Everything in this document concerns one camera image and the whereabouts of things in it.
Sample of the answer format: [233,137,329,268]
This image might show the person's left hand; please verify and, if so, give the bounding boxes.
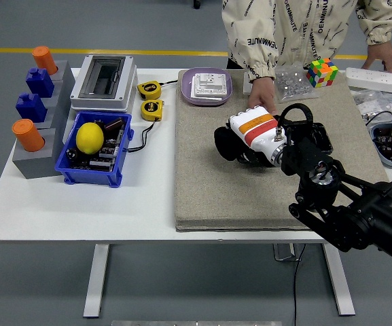
[360,42,392,74]

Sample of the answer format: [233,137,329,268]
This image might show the person's right hand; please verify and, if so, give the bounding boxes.
[248,77,278,115]

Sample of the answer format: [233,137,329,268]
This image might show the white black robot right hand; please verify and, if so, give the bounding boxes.
[228,105,287,166]

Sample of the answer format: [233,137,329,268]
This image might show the glossy black panel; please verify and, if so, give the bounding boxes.
[234,118,332,168]

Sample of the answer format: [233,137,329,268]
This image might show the white power strip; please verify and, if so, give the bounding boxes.
[345,67,392,96]

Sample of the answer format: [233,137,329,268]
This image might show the clear bag of metal parts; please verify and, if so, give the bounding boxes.
[273,62,319,104]

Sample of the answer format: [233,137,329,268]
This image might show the clear plastic bag of parts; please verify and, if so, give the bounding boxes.
[350,87,392,120]

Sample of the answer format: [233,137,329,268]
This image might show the colourful puzzle cube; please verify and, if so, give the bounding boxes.
[306,57,339,88]

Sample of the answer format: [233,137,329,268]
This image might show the person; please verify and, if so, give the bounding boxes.
[221,0,392,82]

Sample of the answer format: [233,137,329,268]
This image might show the purple tray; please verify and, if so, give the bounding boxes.
[180,67,233,107]

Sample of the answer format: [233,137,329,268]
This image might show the grey-brown mat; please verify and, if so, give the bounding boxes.
[174,69,390,233]

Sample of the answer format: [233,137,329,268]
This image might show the yellow tape measure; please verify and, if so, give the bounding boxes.
[137,79,179,101]
[126,99,166,153]

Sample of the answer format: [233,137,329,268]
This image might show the dark brown capacitor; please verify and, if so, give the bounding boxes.
[104,117,125,132]

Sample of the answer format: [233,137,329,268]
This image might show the dark circuit boards in bin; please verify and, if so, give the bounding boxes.
[65,125,127,173]

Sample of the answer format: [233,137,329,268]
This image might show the yellow lemon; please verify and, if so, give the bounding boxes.
[75,122,105,155]

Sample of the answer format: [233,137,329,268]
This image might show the blue plastic bin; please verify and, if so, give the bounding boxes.
[54,111,135,188]

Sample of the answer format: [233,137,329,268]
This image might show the white table leg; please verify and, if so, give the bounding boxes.
[323,247,357,316]
[82,243,111,319]

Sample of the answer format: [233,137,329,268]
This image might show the grey electrical box clear window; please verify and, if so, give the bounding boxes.
[69,54,139,113]

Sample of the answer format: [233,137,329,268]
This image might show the orange cylinder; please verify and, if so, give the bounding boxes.
[12,118,46,153]
[31,46,58,76]

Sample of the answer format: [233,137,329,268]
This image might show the blue notched block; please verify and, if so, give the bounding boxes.
[25,67,55,98]
[15,92,48,124]

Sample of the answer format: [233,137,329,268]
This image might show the grey stepped block holder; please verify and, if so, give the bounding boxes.
[12,60,77,180]

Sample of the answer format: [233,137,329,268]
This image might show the white wall socket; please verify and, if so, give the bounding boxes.
[190,73,228,101]

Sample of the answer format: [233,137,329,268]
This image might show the thin black cable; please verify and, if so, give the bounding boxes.
[365,110,392,137]

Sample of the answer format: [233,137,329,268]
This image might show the metal bracket under table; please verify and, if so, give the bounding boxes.
[272,242,302,262]

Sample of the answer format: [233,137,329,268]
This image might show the black cable under table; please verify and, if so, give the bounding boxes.
[292,242,307,326]

